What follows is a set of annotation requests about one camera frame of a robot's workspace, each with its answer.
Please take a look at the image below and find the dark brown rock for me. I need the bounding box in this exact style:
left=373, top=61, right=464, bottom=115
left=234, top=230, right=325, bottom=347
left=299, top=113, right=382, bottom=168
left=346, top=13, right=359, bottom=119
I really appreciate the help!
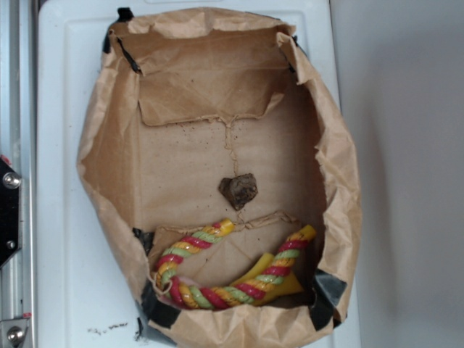
left=218, top=173, right=258, bottom=211

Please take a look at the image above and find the brown paper bag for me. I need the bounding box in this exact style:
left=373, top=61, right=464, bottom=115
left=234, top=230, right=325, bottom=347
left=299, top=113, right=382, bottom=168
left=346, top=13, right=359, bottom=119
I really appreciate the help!
left=78, top=7, right=362, bottom=347

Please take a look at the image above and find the yellow plastic toy piece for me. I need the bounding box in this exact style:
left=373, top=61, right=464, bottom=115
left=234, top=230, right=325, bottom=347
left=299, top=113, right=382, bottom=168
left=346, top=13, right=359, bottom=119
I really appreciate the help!
left=229, top=252, right=305, bottom=307

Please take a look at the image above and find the white plastic tray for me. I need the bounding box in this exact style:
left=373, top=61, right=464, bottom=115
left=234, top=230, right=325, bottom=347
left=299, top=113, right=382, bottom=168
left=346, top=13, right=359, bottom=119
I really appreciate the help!
left=35, top=0, right=363, bottom=348

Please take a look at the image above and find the red green yellow rope toy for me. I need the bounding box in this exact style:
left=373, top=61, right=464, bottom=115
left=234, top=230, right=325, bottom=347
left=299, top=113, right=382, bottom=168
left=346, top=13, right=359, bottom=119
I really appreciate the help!
left=152, top=218, right=317, bottom=310

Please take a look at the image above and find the black metal bracket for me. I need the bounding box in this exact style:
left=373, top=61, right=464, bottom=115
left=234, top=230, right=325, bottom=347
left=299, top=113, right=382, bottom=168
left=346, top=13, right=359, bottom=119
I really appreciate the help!
left=0, top=155, right=22, bottom=267

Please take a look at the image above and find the aluminium frame rail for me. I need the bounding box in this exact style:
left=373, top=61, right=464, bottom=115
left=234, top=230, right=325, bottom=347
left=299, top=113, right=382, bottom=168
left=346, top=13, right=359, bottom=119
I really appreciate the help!
left=1, top=1, right=38, bottom=347

